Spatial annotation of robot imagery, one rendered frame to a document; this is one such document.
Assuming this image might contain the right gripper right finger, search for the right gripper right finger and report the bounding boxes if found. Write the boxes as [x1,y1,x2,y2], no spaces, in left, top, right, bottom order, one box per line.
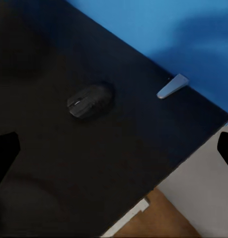
[217,132,228,164]

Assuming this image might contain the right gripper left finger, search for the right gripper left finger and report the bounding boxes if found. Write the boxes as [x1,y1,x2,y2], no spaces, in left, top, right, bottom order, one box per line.
[0,132,20,183]

